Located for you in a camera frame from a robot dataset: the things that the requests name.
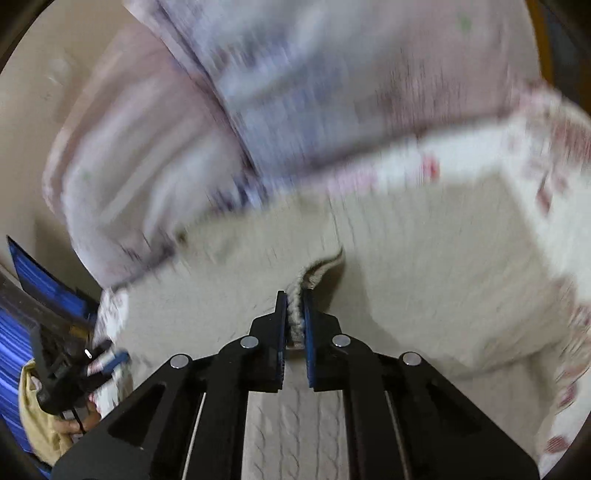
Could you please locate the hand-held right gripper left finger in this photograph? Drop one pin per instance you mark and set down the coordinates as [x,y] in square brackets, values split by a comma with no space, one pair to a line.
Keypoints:
[279,344]

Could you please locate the white floral bed sheet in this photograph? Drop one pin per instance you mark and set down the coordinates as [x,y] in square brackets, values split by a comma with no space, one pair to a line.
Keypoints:
[535,152]

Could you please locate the yellow wooden window frame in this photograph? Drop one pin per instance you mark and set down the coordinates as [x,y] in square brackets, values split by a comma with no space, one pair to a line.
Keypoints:
[542,41]

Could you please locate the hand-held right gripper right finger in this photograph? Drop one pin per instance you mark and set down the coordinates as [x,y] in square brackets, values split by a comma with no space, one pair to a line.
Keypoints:
[310,350]

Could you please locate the yellow cloth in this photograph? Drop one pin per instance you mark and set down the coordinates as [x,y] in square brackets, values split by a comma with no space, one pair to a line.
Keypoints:
[37,415]

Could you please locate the pink tree print pillow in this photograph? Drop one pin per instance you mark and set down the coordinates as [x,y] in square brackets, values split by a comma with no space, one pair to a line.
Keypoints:
[346,83]

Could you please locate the blue striped cloth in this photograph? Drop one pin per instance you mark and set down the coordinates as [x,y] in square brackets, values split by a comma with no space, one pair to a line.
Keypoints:
[41,281]

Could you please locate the person's left hand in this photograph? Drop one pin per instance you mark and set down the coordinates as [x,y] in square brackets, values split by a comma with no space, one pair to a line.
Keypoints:
[76,425]

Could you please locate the pink lavender print pillow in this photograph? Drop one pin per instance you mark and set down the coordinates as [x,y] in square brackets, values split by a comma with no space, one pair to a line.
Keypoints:
[138,161]

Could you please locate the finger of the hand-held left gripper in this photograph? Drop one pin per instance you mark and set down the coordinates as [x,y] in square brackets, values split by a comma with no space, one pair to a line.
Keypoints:
[102,346]
[113,360]

